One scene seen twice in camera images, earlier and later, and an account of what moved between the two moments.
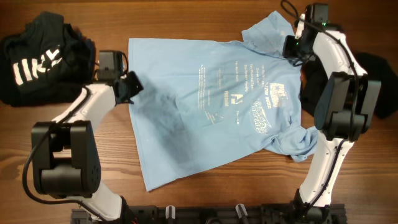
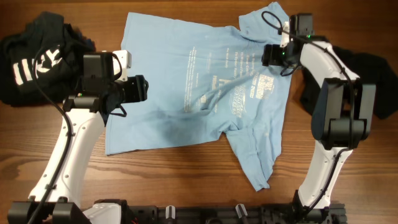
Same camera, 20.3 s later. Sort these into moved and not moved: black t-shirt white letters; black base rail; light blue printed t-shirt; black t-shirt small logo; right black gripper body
Moved: light blue printed t-shirt; right black gripper body
Not moved: black base rail; black t-shirt white letters; black t-shirt small logo
